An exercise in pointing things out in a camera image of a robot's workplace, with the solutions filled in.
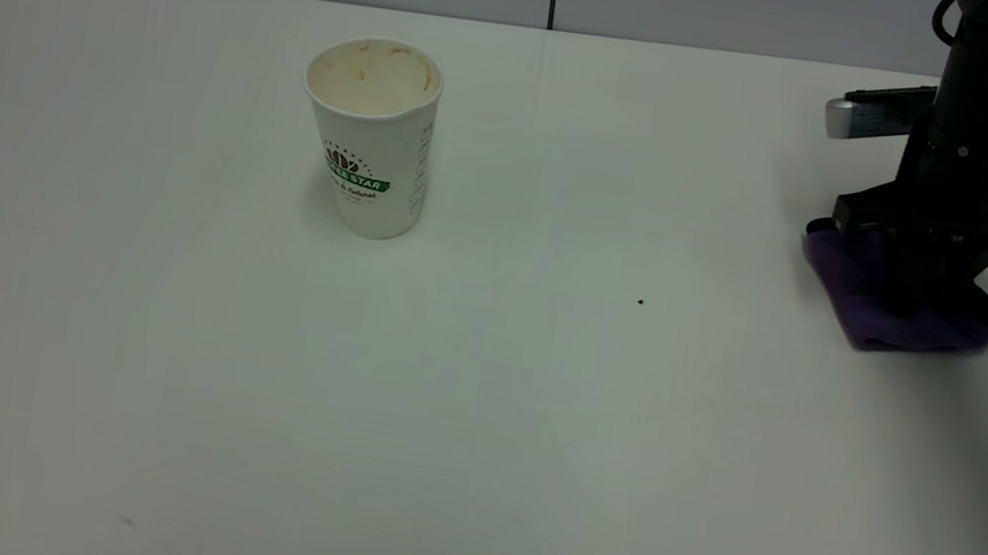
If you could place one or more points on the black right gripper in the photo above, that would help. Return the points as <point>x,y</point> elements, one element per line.
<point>957,190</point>

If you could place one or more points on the purple microfiber cloth black trim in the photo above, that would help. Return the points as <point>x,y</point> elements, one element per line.
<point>854,292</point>

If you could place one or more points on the white paper coffee cup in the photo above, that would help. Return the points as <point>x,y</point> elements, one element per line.
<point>371,151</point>

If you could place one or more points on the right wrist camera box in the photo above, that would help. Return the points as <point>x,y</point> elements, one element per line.
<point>871,116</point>

